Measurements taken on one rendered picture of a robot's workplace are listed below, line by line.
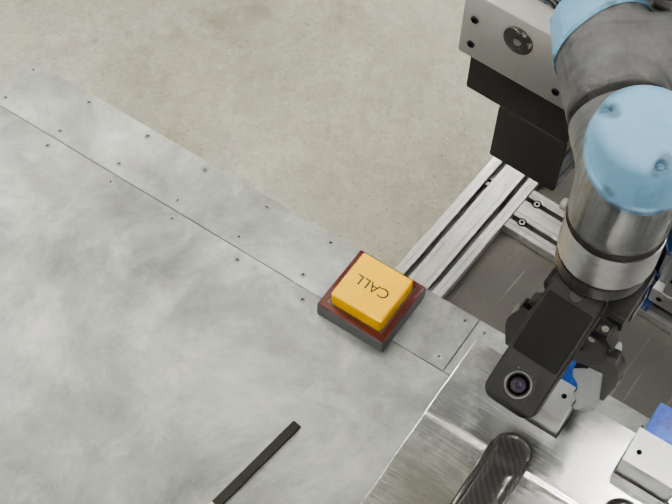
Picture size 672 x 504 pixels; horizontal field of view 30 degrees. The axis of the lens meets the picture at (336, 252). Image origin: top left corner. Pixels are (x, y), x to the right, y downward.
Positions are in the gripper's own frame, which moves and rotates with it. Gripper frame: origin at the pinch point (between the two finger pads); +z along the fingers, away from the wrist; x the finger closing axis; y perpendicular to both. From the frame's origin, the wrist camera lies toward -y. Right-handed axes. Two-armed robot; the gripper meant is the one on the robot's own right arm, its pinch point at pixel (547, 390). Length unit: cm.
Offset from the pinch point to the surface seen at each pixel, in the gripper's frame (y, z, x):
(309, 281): 2.8, 11.3, 27.5
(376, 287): 4.2, 7.5, 20.4
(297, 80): 80, 91, 84
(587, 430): -0.3, 2.2, -4.6
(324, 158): 67, 91, 69
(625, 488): -3.2, 2.2, -9.8
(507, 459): -6.5, 2.7, -0.1
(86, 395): -20.3, 11.2, 37.8
